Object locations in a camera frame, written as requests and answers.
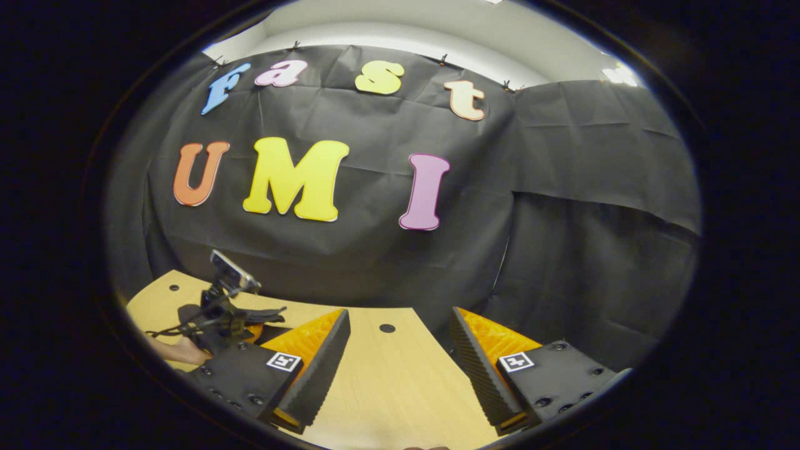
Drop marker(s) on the ceiling light panel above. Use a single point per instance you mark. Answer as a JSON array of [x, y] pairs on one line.
[[619, 75]]

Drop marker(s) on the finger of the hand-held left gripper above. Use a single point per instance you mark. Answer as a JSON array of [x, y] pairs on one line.
[[254, 331]]

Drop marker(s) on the black backdrop cloth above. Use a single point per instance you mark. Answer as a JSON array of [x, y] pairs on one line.
[[562, 250]]

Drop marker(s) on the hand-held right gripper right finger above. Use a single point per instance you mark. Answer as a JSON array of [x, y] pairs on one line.
[[478, 375]]

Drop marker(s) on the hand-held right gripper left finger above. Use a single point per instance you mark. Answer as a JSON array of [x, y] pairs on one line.
[[319, 375]]

